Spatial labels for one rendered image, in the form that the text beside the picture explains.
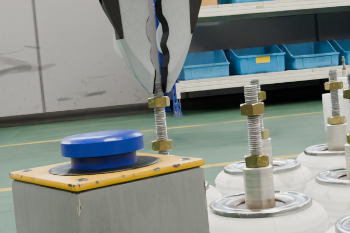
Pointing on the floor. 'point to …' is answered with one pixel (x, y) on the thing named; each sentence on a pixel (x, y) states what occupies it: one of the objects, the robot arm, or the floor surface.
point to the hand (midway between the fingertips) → (160, 78)
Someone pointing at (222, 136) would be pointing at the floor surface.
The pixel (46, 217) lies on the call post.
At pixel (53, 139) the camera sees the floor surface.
